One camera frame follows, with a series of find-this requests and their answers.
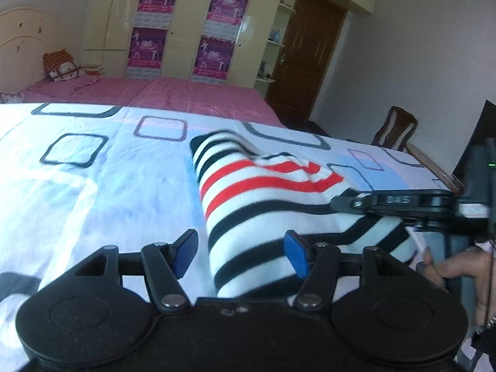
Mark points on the wooden bed frame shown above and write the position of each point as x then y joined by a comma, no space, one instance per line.
434,166

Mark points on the dark wooden chair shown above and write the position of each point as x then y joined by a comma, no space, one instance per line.
393,128

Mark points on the cream wardrobe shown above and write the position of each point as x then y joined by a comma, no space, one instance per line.
108,19

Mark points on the person's right hand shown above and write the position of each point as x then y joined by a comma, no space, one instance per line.
482,275

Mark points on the blue bottle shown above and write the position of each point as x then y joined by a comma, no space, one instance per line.
276,35

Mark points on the stack of folded cloths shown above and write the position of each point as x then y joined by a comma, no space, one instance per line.
94,69

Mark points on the pink bed sheet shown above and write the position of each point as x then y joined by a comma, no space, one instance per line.
186,95

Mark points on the white sheet with square print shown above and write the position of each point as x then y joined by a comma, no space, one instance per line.
116,186

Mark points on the red black striped white sweater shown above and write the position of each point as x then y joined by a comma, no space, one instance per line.
248,209

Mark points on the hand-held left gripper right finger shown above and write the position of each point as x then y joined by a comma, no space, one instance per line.
296,252

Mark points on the cream wooden headboard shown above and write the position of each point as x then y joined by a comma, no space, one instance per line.
19,42

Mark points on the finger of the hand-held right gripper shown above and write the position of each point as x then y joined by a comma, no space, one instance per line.
407,203

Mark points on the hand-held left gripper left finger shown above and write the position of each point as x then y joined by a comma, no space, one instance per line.
186,252

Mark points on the brown wooden door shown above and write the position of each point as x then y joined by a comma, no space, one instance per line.
306,54

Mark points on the orange white patterned pillow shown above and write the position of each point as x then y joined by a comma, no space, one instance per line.
62,66

